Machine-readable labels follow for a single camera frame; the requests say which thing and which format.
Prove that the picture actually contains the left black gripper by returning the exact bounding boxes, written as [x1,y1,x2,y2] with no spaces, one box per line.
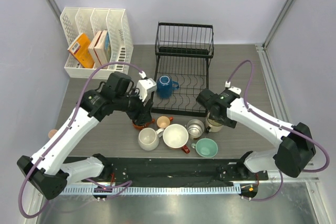
[114,86,153,124]

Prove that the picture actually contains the orange black mug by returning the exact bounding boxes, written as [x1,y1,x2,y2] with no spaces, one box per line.
[132,119,155,131]

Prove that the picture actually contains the cream enamel mug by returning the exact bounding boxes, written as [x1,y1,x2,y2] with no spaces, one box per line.
[205,112,223,133]

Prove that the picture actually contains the white mug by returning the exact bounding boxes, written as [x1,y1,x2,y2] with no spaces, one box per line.
[138,127,164,151]

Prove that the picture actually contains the blue mug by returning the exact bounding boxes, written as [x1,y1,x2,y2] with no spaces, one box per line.
[156,76,180,99]

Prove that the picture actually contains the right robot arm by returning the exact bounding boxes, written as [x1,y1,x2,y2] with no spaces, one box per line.
[196,88,316,179]

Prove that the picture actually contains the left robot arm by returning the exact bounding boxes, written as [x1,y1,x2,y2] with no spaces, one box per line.
[17,72,156,200]

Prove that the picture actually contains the small orange cup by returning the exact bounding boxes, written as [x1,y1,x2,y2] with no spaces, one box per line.
[156,116,173,129]

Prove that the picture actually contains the steel cup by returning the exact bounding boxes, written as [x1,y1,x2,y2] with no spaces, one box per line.
[186,119,205,140]

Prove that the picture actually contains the large white red cup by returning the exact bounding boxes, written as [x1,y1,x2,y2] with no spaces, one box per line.
[163,124,190,154]

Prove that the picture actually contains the mint green cup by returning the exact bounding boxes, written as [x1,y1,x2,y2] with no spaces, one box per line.
[191,138,218,158]

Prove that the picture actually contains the orange book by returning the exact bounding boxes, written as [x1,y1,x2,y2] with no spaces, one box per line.
[68,33,95,69]

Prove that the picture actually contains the plastic bottle pink cap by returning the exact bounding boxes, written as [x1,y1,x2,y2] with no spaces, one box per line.
[48,129,58,138]

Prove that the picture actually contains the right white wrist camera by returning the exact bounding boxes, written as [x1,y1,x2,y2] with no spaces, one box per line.
[225,81,242,95]

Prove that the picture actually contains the black wire dish rack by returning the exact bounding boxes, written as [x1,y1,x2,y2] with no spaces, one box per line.
[151,22,214,117]

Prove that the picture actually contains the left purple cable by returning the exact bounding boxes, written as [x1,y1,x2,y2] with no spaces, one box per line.
[18,61,146,219]

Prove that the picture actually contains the purple cable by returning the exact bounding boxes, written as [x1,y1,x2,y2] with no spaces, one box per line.
[227,59,330,173]
[18,61,146,219]

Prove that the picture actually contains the slotted cable duct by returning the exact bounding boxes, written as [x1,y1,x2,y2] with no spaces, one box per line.
[61,184,241,196]

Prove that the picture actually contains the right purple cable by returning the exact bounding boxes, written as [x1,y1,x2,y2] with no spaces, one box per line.
[227,59,330,173]

